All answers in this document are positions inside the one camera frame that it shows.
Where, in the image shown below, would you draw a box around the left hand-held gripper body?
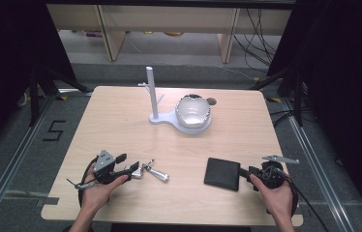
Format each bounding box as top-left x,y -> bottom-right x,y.
92,149 -> 121,186

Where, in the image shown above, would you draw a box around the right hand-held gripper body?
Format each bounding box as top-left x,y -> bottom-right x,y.
248,155 -> 301,191

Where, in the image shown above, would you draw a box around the black leather wallet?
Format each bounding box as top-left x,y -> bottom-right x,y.
203,157 -> 242,192

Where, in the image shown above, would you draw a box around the small metal tool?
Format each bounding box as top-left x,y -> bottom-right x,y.
126,159 -> 170,184

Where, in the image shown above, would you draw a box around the person's right hand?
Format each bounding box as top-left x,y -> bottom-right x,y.
249,173 -> 295,217

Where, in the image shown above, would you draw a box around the person's left hand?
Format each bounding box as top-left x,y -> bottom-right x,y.
79,174 -> 131,212

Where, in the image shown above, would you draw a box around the black tape floor mark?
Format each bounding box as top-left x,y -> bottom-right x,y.
42,120 -> 67,142

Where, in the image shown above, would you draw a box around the white key holder stand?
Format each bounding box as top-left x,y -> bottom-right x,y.
137,66 -> 213,136

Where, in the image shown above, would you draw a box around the silver bowl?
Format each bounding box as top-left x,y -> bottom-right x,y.
174,93 -> 212,130

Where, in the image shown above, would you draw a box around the black metal stand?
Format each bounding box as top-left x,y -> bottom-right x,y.
250,64 -> 309,128
27,62 -> 94,128

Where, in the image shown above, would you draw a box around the light wooden desk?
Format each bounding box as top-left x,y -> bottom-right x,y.
45,3 -> 293,65

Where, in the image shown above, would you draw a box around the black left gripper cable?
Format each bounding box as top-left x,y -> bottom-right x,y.
77,156 -> 101,208

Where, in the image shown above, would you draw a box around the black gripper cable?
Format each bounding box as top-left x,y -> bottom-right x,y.
274,166 -> 332,232
77,156 -> 101,208

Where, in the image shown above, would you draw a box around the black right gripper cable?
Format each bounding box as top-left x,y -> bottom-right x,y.
274,166 -> 332,232

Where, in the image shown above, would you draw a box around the aluminium floor rail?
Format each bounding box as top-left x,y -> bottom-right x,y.
280,96 -> 357,232
0,93 -> 57,232

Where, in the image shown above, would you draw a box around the black floor cables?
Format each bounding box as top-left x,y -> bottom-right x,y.
232,8 -> 283,73

